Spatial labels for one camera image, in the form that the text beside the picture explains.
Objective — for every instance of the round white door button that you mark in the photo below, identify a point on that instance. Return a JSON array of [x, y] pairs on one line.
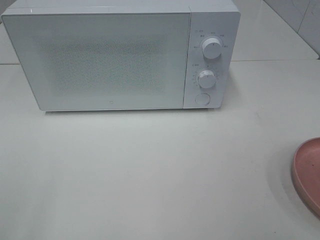
[[203, 99]]

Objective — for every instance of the pink round plate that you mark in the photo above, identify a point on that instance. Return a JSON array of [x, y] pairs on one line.
[[305, 174]]

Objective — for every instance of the white microwave door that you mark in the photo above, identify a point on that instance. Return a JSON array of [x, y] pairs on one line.
[[82, 62]]

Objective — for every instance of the lower white timer knob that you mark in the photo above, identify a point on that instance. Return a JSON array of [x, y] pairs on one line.
[[206, 79]]

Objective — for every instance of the upper white power knob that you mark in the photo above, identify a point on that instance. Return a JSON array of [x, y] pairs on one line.
[[211, 48]]

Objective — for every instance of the white microwave oven body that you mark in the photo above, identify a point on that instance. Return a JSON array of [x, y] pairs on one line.
[[208, 18]]

